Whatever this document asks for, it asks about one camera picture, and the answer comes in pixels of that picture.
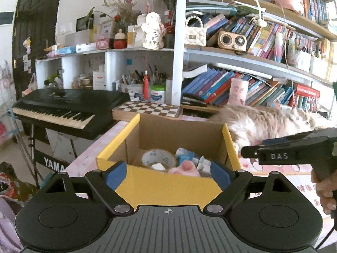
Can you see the blue white spray bottle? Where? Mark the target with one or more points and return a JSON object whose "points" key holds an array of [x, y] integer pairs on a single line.
{"points": [[204, 167]]}

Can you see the black electronic keyboard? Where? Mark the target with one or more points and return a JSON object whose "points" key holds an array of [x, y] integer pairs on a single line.
{"points": [[81, 113]]}

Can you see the blue plastic bag roll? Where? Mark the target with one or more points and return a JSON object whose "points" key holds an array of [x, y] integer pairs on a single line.
{"points": [[182, 155]]}

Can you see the white quilted handbag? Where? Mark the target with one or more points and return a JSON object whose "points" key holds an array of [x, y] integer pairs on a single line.
{"points": [[195, 35]]}

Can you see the fluffy orange white cat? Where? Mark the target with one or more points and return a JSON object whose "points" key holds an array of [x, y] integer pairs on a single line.
{"points": [[249, 125]]}

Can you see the white jar green lid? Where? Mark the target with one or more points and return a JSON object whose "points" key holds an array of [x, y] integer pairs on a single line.
{"points": [[158, 94]]}

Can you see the pink plush paw toy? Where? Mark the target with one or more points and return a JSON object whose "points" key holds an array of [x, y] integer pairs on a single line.
{"points": [[186, 168]]}

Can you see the right hand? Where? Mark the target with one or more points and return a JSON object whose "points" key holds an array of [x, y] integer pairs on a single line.
{"points": [[324, 190]]}

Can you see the wooden retro radio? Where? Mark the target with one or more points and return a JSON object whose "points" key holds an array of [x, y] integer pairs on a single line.
{"points": [[232, 41]]}

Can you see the red book box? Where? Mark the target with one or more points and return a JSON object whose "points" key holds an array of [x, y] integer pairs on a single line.
{"points": [[306, 91]]}

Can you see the yellow cardboard box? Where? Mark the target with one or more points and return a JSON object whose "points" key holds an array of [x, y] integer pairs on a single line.
{"points": [[149, 144]]}

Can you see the pink cartoon cup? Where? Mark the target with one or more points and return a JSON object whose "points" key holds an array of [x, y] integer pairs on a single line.
{"points": [[238, 92]]}

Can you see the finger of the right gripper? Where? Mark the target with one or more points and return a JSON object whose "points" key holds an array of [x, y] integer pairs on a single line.
{"points": [[267, 142], [252, 152]]}

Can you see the white bookshelf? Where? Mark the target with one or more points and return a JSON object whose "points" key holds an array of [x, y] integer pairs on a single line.
{"points": [[176, 62]]}

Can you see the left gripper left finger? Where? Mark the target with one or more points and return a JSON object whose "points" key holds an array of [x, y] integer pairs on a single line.
{"points": [[75, 213]]}

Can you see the yellow tape roll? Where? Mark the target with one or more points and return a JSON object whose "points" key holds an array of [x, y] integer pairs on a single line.
{"points": [[159, 160]]}

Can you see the red tassel ornament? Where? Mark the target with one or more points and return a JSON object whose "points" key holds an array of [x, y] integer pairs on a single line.
{"points": [[146, 86]]}

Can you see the wooden chessboard box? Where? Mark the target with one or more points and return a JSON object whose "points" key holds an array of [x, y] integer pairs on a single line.
{"points": [[128, 110]]}

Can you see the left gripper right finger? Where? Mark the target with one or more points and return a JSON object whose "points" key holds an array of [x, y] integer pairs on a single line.
{"points": [[261, 213]]}

